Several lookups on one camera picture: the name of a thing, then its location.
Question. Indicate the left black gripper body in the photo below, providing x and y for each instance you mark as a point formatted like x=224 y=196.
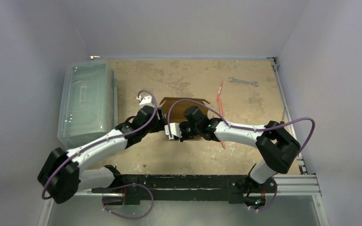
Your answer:
x=158 y=124

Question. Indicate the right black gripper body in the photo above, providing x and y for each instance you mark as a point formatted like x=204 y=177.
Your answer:
x=183 y=129

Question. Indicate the brown cardboard box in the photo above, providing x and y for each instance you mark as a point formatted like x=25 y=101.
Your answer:
x=174 y=109

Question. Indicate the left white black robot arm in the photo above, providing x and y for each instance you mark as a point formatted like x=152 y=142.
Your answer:
x=66 y=172

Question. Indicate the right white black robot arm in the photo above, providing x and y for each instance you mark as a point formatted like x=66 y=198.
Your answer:
x=277 y=147

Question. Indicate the clear plastic storage bin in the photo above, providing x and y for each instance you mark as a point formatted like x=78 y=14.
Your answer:
x=89 y=103

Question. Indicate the silver open-end wrench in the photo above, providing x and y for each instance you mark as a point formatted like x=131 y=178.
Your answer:
x=253 y=83

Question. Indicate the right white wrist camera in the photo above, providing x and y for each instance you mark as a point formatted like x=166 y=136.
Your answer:
x=173 y=131

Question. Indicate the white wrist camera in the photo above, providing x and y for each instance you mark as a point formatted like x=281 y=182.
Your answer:
x=173 y=131
x=146 y=101

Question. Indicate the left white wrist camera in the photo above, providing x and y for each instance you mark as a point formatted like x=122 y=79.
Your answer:
x=146 y=101

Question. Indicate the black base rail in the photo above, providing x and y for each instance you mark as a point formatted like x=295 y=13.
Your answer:
x=234 y=189

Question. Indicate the aluminium frame rail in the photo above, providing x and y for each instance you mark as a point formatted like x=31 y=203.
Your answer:
x=296 y=202

